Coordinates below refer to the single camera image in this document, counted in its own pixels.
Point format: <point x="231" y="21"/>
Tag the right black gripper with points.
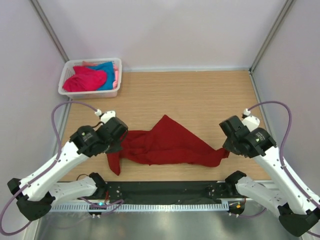
<point x="227" y="146"/>

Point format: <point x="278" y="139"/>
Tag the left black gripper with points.
<point x="116" y="148"/>

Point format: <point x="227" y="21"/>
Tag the dark red t-shirt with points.
<point x="167" y="143"/>

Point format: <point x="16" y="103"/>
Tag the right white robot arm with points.
<point x="293" y="203"/>

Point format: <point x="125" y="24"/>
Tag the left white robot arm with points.
<point x="37" y="193"/>

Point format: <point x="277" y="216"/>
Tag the crimson shirt in basket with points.
<point x="84" y="80"/>

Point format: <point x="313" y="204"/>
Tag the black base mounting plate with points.
<point x="167" y="192"/>

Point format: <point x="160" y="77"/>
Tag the blue shirt in basket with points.
<point x="111" y="75"/>

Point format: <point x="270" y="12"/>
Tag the white plastic laundry basket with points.
<point x="68" y="72"/>

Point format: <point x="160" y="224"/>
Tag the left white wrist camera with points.
<point x="104" y="117"/>

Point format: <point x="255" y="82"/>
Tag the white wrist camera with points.
<point x="104" y="117"/>
<point x="249" y="120"/>

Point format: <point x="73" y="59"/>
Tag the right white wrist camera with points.
<point x="249" y="120"/>

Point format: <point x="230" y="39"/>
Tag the white slotted cable duct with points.
<point x="79" y="207"/>

